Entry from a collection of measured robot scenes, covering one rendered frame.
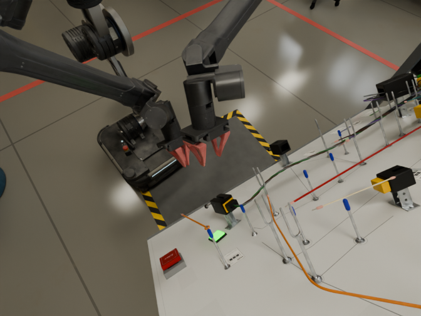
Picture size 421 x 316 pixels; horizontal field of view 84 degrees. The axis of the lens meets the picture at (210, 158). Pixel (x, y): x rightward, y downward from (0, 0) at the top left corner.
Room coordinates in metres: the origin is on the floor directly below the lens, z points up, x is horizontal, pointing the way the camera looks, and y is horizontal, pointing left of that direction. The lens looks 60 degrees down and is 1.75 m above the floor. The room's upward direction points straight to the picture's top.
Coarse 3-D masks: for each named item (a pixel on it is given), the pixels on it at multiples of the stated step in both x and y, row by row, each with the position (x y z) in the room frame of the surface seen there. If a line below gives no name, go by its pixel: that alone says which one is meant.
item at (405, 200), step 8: (392, 168) 0.21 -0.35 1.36; (400, 168) 0.20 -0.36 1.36; (408, 168) 0.20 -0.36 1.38; (416, 168) 0.20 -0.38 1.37; (384, 176) 0.19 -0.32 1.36; (392, 176) 0.18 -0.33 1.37; (400, 176) 0.18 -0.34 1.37; (408, 176) 0.18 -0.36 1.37; (392, 184) 0.17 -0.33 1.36; (400, 184) 0.17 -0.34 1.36; (408, 184) 0.17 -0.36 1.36; (392, 192) 0.16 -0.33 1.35; (400, 192) 0.16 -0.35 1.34; (408, 192) 0.16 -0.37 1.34; (392, 200) 0.16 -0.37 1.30; (400, 200) 0.15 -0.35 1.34; (408, 200) 0.15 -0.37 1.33; (408, 208) 0.14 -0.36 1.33
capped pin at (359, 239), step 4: (344, 200) 0.14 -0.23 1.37; (344, 204) 0.13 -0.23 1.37; (348, 204) 0.13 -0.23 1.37; (348, 208) 0.13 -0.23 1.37; (348, 212) 0.12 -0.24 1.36; (352, 216) 0.12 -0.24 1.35; (352, 220) 0.11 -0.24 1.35; (356, 228) 0.10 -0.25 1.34; (356, 232) 0.09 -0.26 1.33; (360, 236) 0.09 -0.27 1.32; (356, 240) 0.08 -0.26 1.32; (360, 240) 0.08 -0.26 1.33; (364, 240) 0.08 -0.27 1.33
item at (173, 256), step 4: (176, 248) 0.10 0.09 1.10; (172, 252) 0.09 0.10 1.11; (176, 252) 0.09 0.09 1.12; (164, 256) 0.08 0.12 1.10; (168, 256) 0.08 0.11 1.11; (172, 256) 0.08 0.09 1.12; (176, 256) 0.08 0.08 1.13; (160, 260) 0.07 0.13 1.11; (164, 260) 0.07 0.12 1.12; (168, 260) 0.07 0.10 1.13; (172, 260) 0.07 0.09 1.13; (176, 260) 0.07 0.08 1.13; (160, 264) 0.06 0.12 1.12; (164, 264) 0.06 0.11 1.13; (168, 264) 0.06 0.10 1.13; (172, 264) 0.06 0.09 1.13; (164, 268) 0.05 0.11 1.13; (168, 268) 0.05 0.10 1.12
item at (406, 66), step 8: (416, 48) 0.83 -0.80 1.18; (408, 56) 0.83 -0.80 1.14; (416, 56) 0.81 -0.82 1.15; (408, 64) 0.81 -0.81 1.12; (400, 72) 0.82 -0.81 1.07; (408, 72) 0.82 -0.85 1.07; (416, 80) 0.78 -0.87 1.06; (376, 96) 0.83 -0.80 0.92; (408, 96) 1.09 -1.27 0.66; (376, 104) 0.81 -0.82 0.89; (392, 104) 1.02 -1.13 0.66
